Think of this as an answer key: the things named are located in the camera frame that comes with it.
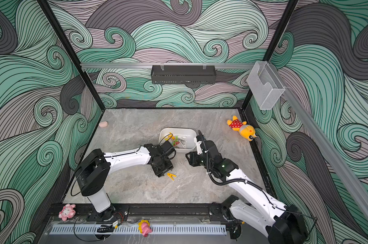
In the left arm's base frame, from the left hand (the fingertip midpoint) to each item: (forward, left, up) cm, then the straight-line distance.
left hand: (172, 170), depth 83 cm
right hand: (+4, -8, +11) cm, 14 cm away
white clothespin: (+22, -6, -4) cm, 23 cm away
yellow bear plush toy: (+26, -48, +3) cm, 55 cm away
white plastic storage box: (+27, -10, -3) cm, 29 cm away
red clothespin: (+20, -2, -3) cm, 21 cm away
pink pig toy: (-20, +50, -1) cm, 54 cm away
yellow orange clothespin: (-2, +1, -4) cm, 4 cm away
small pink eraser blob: (+37, +54, -4) cm, 65 cm away
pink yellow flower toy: (-26, +12, -1) cm, 28 cm away
